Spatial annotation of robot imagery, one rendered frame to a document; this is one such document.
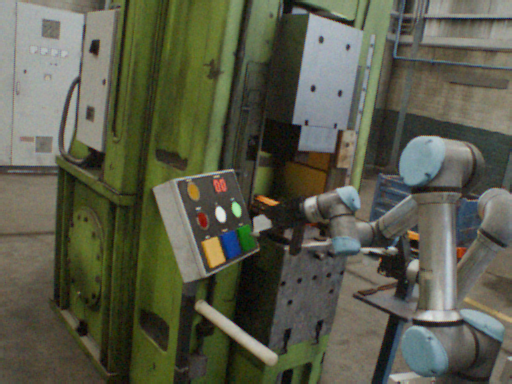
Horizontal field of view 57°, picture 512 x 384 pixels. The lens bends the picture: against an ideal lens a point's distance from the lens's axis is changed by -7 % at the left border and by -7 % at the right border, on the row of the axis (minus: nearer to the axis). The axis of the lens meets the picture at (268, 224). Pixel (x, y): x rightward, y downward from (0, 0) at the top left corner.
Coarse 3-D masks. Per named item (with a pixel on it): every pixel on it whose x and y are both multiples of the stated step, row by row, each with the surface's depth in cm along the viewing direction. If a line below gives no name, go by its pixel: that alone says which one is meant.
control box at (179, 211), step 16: (208, 176) 151; (224, 176) 159; (160, 192) 138; (176, 192) 136; (208, 192) 149; (224, 192) 157; (240, 192) 166; (160, 208) 139; (176, 208) 137; (192, 208) 140; (208, 208) 147; (224, 208) 154; (240, 208) 162; (176, 224) 138; (192, 224) 138; (208, 224) 144; (224, 224) 152; (240, 224) 160; (176, 240) 139; (192, 240) 136; (256, 240) 166; (176, 256) 140; (192, 256) 137; (224, 256) 147; (240, 256) 155; (192, 272) 138; (208, 272) 138
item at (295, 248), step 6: (300, 222) 149; (294, 228) 150; (300, 228) 150; (294, 234) 151; (300, 234) 151; (294, 240) 151; (300, 240) 152; (294, 246) 151; (300, 246) 153; (294, 252) 152; (300, 252) 154
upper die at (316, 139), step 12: (276, 120) 193; (264, 132) 199; (276, 132) 194; (288, 132) 189; (300, 132) 184; (312, 132) 187; (324, 132) 191; (336, 132) 196; (288, 144) 189; (300, 144) 185; (312, 144) 189; (324, 144) 193
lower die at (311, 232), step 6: (264, 204) 216; (270, 204) 215; (252, 210) 208; (252, 216) 208; (306, 228) 201; (312, 228) 203; (282, 234) 194; (288, 234) 196; (306, 234) 202; (312, 234) 205; (318, 234) 207
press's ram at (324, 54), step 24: (288, 24) 178; (312, 24) 171; (336, 24) 179; (288, 48) 179; (312, 48) 175; (336, 48) 182; (360, 48) 190; (288, 72) 179; (312, 72) 178; (336, 72) 186; (288, 96) 180; (312, 96) 182; (336, 96) 190; (288, 120) 181; (312, 120) 185; (336, 120) 194
